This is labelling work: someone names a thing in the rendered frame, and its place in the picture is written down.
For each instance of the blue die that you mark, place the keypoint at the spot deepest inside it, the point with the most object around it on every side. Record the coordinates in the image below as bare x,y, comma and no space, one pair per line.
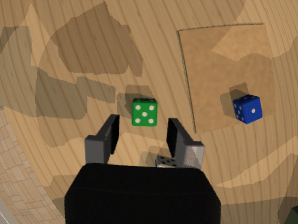
248,108

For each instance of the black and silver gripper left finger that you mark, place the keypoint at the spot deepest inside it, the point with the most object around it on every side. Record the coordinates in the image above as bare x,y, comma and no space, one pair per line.
99,147

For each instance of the white die with black pips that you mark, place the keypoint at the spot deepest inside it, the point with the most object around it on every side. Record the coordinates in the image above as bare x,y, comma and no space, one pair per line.
165,162

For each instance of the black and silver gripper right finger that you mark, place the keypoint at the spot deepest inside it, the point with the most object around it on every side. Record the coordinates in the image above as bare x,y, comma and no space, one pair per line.
187,153

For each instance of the green die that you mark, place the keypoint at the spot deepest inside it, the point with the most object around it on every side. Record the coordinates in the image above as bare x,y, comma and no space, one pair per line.
144,112

